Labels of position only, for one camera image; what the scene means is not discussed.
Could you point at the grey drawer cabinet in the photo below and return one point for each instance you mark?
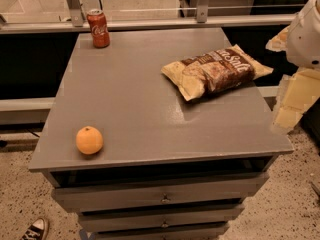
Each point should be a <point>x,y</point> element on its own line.
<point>150,133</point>

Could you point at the grey drawer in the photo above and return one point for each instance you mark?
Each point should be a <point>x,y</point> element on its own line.
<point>160,218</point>
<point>156,193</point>
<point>206,230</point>

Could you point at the top grey drawer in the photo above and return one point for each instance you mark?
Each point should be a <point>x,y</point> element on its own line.
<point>156,193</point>

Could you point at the bottom grey drawer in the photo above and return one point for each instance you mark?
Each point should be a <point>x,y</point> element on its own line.
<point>206,230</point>

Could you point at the metal railing frame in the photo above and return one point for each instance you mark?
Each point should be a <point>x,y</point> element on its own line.
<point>50,16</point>

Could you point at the brown chip bag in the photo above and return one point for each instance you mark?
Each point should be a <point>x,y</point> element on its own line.
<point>214,72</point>

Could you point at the middle grey drawer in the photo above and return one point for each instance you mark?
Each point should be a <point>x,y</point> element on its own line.
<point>160,218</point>

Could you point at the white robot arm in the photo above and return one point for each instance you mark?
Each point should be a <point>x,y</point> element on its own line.
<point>301,42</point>

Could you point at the black white sneaker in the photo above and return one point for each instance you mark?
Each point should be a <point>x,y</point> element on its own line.
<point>38,230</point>

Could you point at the red cola can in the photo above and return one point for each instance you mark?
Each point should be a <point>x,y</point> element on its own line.
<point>98,26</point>

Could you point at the orange fruit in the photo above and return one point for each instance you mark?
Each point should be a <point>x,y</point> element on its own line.
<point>89,140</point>

